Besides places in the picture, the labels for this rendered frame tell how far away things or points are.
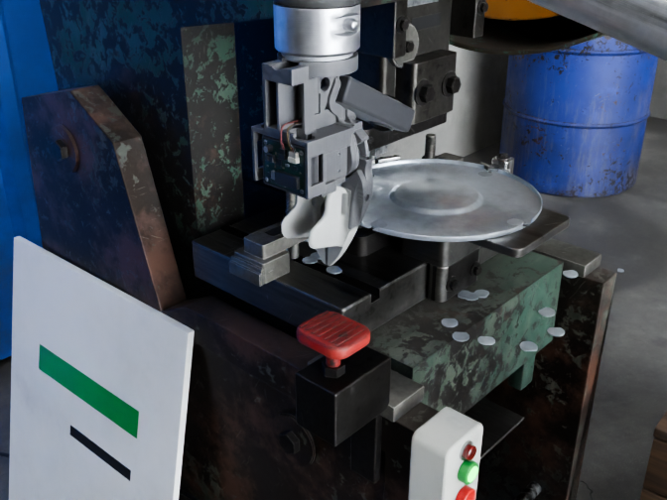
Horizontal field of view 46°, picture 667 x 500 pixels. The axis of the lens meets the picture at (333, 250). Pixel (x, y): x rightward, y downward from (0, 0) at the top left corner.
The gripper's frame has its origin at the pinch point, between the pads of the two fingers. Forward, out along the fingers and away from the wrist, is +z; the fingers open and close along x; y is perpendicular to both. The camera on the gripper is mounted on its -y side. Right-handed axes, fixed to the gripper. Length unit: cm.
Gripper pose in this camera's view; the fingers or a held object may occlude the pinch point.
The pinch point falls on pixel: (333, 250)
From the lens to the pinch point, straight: 78.9
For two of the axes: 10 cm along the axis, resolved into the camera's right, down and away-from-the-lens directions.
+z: 0.0, 9.0, 4.4
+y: -6.7, 3.3, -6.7
